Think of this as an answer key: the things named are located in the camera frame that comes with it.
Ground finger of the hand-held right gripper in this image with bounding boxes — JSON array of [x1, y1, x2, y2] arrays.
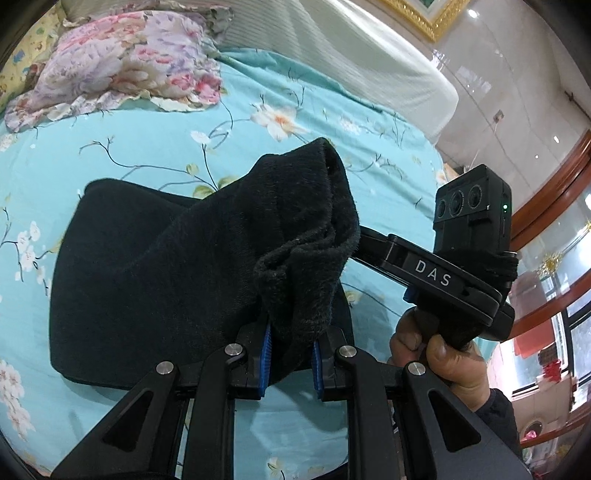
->
[[353, 227, 393, 273]]

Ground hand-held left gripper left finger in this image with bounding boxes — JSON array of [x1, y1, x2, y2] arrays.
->
[[48, 323, 273, 480]]

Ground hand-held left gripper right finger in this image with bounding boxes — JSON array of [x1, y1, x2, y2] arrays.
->
[[311, 325, 532, 480]]

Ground black pants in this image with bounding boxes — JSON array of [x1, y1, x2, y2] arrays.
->
[[48, 137, 363, 388]]

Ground person's right forearm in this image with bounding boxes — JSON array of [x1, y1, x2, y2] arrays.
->
[[473, 388, 525, 462]]

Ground person's right hand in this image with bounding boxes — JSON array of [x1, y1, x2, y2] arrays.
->
[[389, 307, 492, 414]]

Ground white striped headboard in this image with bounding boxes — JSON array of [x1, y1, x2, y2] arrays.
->
[[62, 0, 460, 144]]

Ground gold framed landscape painting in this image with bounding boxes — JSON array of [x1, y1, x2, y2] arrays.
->
[[392, 0, 472, 42]]

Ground teal floral bed sheet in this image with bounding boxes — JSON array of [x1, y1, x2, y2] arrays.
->
[[0, 48, 451, 480]]

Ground pink floral pillow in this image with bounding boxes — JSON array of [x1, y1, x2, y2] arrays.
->
[[4, 9, 234, 134]]

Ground yellow printed pillow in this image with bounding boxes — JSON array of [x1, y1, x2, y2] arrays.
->
[[0, 4, 70, 107]]

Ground wooden window frame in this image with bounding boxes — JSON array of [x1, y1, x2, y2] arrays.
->
[[508, 131, 591, 342]]

